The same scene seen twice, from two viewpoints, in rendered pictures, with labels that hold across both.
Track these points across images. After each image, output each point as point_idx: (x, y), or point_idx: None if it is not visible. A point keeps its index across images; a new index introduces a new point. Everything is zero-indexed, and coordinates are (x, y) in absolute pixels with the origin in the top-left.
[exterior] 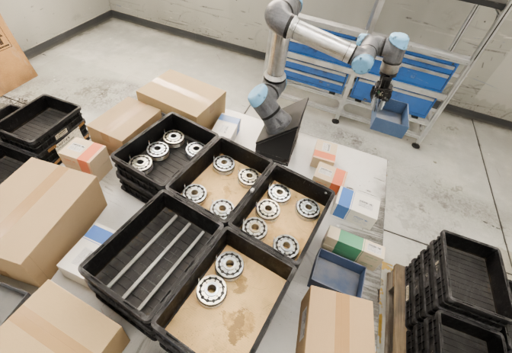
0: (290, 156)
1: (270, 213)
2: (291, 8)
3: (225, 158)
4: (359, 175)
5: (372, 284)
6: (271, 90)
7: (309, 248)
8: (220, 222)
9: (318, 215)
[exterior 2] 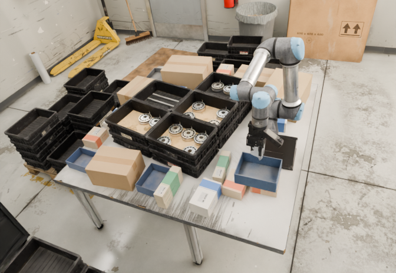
0: None
1: (184, 134)
2: (273, 46)
3: (225, 112)
4: (250, 215)
5: (149, 203)
6: (274, 104)
7: None
8: (172, 109)
9: None
